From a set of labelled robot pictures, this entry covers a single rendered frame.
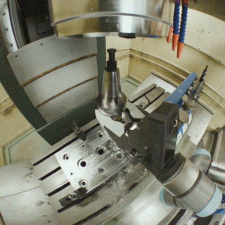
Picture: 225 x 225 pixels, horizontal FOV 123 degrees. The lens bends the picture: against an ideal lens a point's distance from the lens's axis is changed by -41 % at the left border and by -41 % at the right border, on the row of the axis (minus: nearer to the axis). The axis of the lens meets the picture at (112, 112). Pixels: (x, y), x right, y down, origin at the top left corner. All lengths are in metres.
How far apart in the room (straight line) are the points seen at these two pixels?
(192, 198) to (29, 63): 0.69
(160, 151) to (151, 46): 1.22
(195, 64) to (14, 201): 1.89
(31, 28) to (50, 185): 0.83
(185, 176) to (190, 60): 1.05
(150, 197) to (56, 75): 0.89
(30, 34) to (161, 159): 0.72
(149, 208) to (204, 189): 0.56
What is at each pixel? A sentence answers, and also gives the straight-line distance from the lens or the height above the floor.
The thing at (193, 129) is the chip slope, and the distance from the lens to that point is 1.11.
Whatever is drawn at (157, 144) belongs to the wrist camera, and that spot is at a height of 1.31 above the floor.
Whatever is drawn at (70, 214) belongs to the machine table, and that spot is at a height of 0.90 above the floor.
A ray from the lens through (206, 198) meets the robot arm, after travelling 0.24.
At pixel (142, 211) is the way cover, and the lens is 0.76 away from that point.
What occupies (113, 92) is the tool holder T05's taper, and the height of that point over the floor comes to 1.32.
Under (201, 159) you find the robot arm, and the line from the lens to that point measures 0.38.
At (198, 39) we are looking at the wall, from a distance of 1.12.
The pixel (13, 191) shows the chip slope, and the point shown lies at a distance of 1.03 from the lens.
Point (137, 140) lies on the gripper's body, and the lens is 0.19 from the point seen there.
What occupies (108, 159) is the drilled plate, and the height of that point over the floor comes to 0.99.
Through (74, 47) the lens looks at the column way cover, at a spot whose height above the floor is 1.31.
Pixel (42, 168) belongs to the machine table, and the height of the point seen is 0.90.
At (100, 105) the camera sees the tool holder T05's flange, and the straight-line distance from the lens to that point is 0.21.
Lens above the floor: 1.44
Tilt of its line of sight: 49 degrees down
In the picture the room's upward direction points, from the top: straight up
